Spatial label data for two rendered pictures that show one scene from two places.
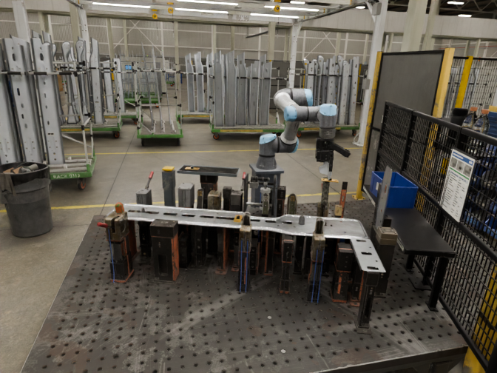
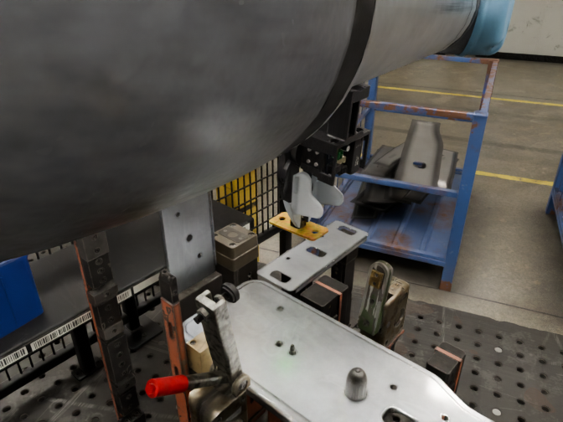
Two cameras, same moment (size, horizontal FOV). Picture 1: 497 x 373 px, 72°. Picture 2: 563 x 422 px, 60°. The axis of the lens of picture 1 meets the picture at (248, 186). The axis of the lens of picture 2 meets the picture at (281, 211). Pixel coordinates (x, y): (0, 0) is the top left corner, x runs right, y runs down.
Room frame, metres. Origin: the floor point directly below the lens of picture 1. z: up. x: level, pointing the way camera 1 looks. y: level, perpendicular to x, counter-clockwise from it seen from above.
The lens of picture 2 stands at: (2.14, -0.08, 1.61)
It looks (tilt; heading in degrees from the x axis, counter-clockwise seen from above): 29 degrees down; 216
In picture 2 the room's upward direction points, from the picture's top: straight up
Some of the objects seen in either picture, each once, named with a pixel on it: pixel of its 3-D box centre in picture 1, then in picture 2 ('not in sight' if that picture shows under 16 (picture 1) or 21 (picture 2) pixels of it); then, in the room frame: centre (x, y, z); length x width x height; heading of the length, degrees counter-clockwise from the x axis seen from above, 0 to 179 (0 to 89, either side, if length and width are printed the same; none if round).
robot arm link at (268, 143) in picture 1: (268, 143); not in sight; (2.36, -0.13, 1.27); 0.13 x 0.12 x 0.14; 98
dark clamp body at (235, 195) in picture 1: (236, 221); not in sight; (1.88, 0.06, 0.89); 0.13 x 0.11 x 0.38; 175
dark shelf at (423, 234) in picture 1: (399, 213); (49, 294); (1.80, -0.86, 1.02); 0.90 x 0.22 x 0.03; 175
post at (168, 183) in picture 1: (169, 203); not in sight; (2.06, 0.51, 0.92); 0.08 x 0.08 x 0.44; 85
